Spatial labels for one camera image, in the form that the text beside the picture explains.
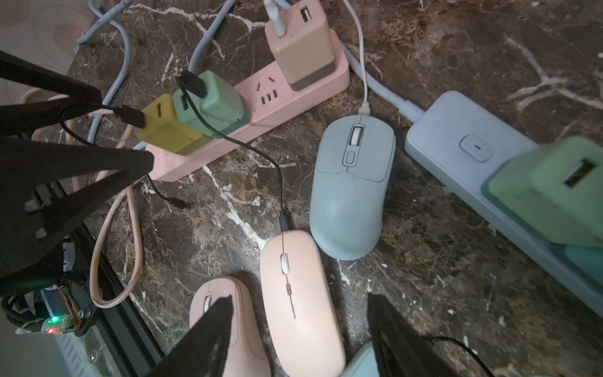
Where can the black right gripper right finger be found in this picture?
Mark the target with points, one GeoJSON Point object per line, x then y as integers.
{"type": "Point", "coordinates": [399, 349]}

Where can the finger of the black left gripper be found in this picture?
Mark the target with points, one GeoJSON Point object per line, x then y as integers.
{"type": "Point", "coordinates": [48, 189]}

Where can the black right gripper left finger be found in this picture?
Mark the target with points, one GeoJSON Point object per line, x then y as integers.
{"type": "Point", "coordinates": [204, 349]}

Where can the pink mouse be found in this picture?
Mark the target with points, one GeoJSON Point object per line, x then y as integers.
{"type": "Point", "coordinates": [300, 314]}
{"type": "Point", "coordinates": [246, 353]}

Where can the black usb cable yellow charger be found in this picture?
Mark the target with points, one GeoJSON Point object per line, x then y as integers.
{"type": "Point", "coordinates": [127, 114]}

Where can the black usb cable green charger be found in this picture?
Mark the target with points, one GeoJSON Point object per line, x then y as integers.
{"type": "Point", "coordinates": [245, 146]}

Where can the pink power strip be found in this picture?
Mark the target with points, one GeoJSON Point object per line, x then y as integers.
{"type": "Point", "coordinates": [271, 103]}

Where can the blue mouse middle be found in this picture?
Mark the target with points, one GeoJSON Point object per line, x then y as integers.
{"type": "Point", "coordinates": [363, 364]}

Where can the blue mouse near strip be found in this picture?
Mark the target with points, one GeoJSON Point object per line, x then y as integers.
{"type": "Point", "coordinates": [351, 177]}

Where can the green charger on pink strip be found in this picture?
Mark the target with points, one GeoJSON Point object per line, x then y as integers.
{"type": "Point", "coordinates": [210, 105]}

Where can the teal charger on blue strip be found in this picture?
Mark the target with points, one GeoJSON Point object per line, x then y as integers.
{"type": "Point", "coordinates": [586, 259]}

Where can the light blue power strip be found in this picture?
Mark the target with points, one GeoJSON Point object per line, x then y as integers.
{"type": "Point", "coordinates": [467, 148]}

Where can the green charger on blue strip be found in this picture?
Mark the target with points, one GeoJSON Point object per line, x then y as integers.
{"type": "Point", "coordinates": [554, 192]}

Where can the tan charger on pink strip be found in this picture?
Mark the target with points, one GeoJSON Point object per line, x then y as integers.
{"type": "Point", "coordinates": [300, 41]}

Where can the black front rail base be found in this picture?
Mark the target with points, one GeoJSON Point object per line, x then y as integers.
{"type": "Point", "coordinates": [50, 327]}

